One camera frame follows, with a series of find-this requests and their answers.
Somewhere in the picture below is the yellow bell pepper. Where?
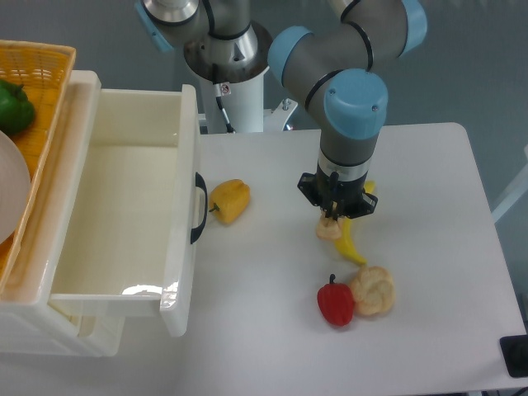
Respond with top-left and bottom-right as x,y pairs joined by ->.
209,179 -> 251,224

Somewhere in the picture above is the yellow banana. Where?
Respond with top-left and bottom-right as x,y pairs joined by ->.
332,180 -> 376,266

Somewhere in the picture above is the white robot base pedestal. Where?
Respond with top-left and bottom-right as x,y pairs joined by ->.
183,20 -> 299,134

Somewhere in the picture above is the black device at edge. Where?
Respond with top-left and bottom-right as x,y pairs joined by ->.
499,334 -> 528,378

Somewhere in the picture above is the black drawer handle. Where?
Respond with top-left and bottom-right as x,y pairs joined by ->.
190,172 -> 209,244

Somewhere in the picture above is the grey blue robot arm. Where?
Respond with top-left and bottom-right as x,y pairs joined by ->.
135,1 -> 427,219

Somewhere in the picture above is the upper white drawer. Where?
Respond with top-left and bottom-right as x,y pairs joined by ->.
50,85 -> 200,337

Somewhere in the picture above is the round bread roll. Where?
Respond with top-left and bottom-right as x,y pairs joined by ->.
349,266 -> 395,316

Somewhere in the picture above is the white plate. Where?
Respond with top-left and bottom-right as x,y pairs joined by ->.
0,132 -> 31,243

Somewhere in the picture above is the green bell pepper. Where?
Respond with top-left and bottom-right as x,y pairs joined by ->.
1,80 -> 35,136

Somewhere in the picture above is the red bell pepper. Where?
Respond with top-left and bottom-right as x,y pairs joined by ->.
317,273 -> 355,327

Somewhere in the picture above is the white drawer cabinet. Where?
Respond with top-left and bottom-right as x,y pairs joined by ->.
1,71 -> 125,357

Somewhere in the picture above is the orange woven basket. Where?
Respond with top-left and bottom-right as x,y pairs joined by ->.
1,40 -> 76,288

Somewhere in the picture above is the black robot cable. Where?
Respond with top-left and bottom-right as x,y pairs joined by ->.
210,62 -> 237,134

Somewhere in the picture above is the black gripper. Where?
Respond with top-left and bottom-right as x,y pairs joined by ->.
297,163 -> 378,219

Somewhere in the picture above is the square bread piece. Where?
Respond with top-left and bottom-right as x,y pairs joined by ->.
316,215 -> 342,241

